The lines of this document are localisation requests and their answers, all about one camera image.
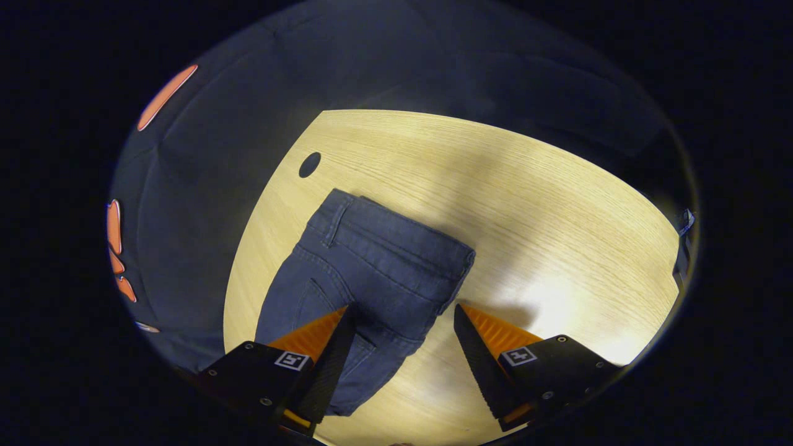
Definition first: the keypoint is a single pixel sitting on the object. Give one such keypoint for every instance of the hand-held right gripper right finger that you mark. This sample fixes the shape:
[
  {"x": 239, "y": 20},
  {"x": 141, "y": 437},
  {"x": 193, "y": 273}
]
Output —
[{"x": 477, "y": 365}]

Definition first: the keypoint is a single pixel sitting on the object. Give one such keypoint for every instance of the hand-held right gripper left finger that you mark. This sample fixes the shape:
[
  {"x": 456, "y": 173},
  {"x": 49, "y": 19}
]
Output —
[{"x": 331, "y": 359}]

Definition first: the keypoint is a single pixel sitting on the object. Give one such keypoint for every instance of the dark blue jeans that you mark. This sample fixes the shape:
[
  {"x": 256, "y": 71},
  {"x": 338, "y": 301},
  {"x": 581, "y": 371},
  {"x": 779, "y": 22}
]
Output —
[{"x": 372, "y": 266}]

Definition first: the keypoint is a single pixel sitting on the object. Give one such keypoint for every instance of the black backdrop cloth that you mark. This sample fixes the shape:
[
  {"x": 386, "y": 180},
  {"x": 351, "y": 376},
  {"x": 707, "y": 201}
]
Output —
[{"x": 248, "y": 93}]

